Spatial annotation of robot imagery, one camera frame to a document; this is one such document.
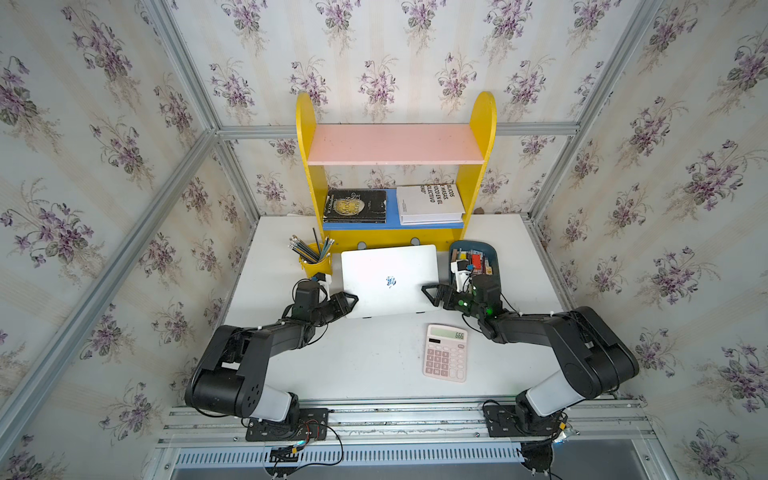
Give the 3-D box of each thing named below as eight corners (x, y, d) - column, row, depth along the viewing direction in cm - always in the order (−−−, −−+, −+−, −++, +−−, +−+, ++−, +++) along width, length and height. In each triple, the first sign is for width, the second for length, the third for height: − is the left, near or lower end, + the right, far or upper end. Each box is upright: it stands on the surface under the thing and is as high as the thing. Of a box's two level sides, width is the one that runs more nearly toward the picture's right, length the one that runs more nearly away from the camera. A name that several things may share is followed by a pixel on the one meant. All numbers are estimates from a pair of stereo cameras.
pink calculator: (422, 376, 82) (423, 373, 80) (427, 326, 92) (428, 322, 89) (464, 385, 81) (466, 382, 78) (465, 333, 90) (467, 329, 88)
